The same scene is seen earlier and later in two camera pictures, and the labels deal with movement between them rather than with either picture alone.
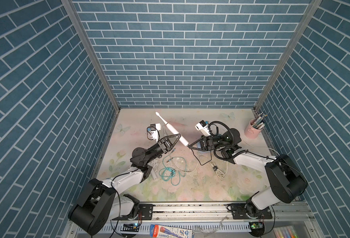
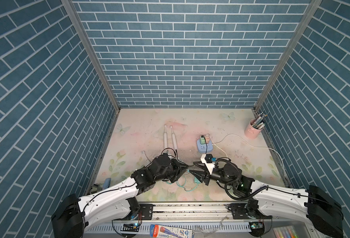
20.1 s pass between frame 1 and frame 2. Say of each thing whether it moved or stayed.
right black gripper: moved
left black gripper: moved
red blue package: stayed
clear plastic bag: stayed
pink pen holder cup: stayed
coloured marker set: stayed
